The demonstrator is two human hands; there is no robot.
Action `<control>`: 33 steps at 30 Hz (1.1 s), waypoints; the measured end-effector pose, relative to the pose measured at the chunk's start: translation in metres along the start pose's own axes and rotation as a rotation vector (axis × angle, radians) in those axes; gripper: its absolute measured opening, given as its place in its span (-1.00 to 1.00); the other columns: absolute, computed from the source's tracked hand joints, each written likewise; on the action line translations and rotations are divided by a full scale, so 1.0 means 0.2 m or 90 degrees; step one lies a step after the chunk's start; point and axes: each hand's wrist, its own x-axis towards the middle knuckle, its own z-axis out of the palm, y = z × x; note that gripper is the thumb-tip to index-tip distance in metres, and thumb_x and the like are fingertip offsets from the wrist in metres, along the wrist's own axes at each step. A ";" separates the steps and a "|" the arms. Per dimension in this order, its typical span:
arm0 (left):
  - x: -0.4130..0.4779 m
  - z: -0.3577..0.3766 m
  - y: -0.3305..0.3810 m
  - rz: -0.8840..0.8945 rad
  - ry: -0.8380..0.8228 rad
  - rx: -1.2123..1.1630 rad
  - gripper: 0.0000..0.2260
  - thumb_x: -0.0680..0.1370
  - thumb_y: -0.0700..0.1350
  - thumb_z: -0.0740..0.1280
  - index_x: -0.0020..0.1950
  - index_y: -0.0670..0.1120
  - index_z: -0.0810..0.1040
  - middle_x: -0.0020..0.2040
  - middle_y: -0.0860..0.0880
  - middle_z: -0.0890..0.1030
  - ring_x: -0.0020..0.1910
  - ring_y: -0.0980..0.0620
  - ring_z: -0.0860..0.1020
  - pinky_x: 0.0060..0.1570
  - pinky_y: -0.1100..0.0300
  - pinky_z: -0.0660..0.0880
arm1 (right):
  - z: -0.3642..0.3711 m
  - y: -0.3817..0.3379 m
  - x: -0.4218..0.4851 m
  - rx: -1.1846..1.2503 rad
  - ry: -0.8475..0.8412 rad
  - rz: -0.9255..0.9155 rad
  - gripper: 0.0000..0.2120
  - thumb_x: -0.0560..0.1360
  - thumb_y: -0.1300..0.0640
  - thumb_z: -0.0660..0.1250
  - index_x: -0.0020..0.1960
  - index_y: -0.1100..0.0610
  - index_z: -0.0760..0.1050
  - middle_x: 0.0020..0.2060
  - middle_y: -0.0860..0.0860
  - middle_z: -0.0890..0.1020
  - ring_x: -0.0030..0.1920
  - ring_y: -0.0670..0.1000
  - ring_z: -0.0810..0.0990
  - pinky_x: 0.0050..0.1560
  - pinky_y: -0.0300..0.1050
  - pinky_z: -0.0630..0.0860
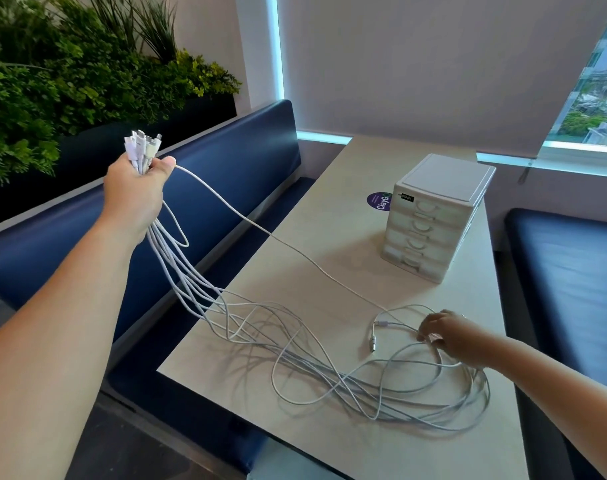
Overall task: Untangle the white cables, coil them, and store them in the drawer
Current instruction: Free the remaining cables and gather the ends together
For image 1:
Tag person's left hand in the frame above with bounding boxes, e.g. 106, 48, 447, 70
99, 153, 177, 245

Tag person's right hand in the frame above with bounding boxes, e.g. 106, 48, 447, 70
417, 309, 499, 371

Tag single thin white cable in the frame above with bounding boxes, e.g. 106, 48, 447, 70
124, 128, 492, 433

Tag white mini drawer cabinet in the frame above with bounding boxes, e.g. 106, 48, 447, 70
381, 153, 498, 284

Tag person's right forearm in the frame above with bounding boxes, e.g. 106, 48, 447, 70
483, 339, 607, 480

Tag person's left forearm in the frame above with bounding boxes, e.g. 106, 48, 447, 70
0, 219, 139, 480

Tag black planter box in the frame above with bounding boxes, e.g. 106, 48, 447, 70
0, 93, 238, 231

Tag blue padded bench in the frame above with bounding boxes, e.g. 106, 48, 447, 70
0, 99, 317, 475
505, 208, 607, 480

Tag green leafy plants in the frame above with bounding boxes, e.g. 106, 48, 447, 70
0, 0, 242, 185

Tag white table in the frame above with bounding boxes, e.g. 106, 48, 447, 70
157, 135, 529, 480

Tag glass window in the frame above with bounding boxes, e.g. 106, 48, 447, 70
543, 4, 607, 151

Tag white roller blind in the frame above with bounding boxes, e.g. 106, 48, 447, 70
278, 0, 607, 159

